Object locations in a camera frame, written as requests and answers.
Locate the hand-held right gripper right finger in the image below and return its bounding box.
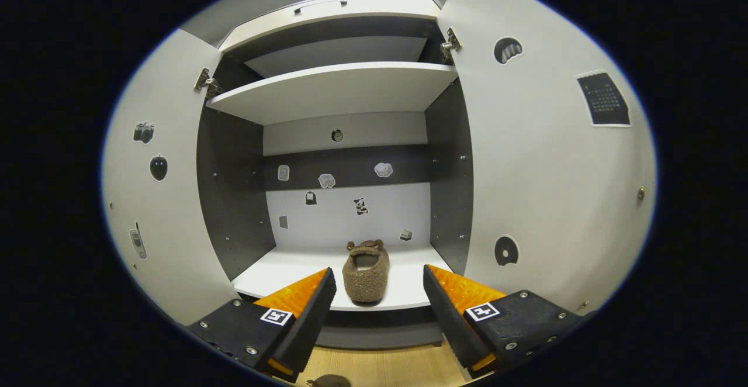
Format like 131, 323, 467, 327
423, 264, 591, 379

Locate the white cabinet door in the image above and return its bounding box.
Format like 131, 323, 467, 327
435, 0, 658, 316
101, 27, 240, 326

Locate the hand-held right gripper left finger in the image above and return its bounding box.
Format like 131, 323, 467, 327
186, 267, 338, 383

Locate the metal door hinge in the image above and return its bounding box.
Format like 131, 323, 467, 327
440, 27, 463, 61
194, 68, 221, 99

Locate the white shoe cabinet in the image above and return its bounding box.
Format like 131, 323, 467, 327
196, 0, 474, 350

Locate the silver cabinet handle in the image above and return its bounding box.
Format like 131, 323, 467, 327
292, 0, 349, 15

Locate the brown fuzzy shoe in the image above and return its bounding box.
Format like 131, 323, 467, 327
342, 239, 390, 304
306, 374, 352, 387

